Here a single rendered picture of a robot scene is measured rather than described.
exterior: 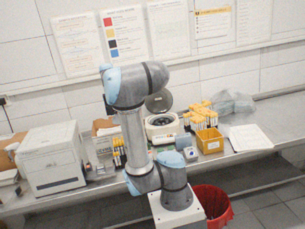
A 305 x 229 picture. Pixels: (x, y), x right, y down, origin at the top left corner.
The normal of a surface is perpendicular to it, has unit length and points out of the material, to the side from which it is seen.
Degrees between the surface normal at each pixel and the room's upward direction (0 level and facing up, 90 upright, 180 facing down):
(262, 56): 90
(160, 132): 90
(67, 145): 89
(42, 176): 90
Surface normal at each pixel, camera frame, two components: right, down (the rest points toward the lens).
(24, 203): -0.15, -0.91
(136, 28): 0.17, 0.44
